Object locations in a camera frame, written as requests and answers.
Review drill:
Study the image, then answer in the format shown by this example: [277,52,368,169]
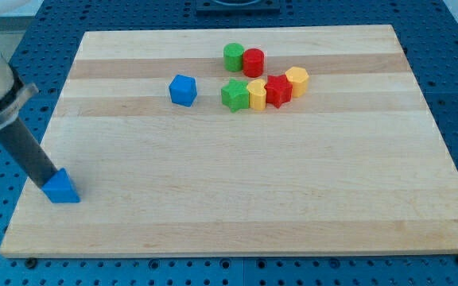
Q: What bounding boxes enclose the green star block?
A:
[221,79,250,113]

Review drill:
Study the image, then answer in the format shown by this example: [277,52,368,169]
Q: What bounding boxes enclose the yellow heart block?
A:
[246,79,266,110]

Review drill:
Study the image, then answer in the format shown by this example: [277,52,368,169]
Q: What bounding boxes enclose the red star block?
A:
[265,75,293,109]

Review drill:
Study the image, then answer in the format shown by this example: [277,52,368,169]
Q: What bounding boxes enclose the blue cube block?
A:
[169,75,197,107]

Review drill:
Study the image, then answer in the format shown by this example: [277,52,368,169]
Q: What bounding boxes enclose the wooden board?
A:
[0,25,458,258]

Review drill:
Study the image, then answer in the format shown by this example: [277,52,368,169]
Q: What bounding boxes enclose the red cylinder block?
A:
[243,48,265,78]

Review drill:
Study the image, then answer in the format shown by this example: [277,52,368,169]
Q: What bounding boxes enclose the green cylinder block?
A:
[223,43,245,72]

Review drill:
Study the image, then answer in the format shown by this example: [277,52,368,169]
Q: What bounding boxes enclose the yellow hexagon block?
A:
[285,67,309,98]

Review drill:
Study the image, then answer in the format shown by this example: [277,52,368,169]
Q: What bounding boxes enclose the blue triangle block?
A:
[41,168,80,203]

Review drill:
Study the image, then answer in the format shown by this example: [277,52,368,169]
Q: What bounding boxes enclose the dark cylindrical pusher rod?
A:
[0,118,58,188]

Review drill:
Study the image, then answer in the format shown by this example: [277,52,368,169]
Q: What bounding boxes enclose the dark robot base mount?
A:
[196,0,281,15]

